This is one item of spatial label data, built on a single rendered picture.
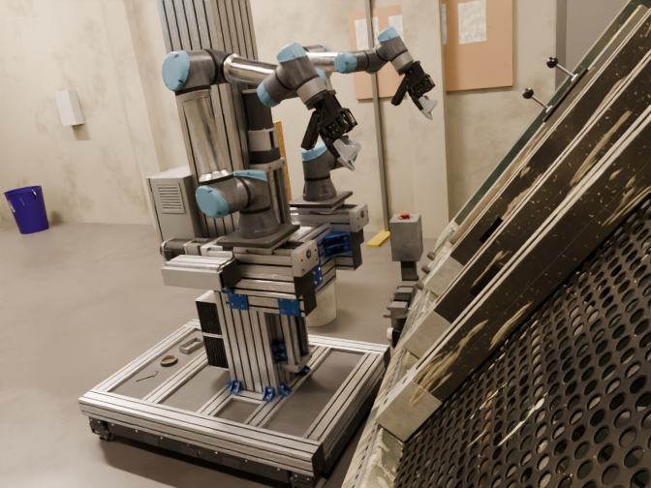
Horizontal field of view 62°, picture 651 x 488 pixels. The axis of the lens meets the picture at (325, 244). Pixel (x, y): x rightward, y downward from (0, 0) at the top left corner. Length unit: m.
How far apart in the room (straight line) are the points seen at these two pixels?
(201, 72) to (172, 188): 0.63
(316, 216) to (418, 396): 1.42
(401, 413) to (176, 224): 1.50
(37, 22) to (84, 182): 1.91
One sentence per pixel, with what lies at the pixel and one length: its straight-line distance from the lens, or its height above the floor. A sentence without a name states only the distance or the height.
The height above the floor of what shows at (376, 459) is 0.91.
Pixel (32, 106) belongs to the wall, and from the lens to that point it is 7.92.
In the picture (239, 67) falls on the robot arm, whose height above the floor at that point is 1.61.
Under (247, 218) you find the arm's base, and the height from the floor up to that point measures 1.11.
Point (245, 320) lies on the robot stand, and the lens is 2.36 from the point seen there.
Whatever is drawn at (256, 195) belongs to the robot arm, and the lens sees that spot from 1.88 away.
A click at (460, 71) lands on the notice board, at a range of 4.72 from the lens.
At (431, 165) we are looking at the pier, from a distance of 4.77.
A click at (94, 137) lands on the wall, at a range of 7.18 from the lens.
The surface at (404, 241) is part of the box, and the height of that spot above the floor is 0.84.
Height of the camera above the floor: 1.59
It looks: 18 degrees down
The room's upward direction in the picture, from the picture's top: 7 degrees counter-clockwise
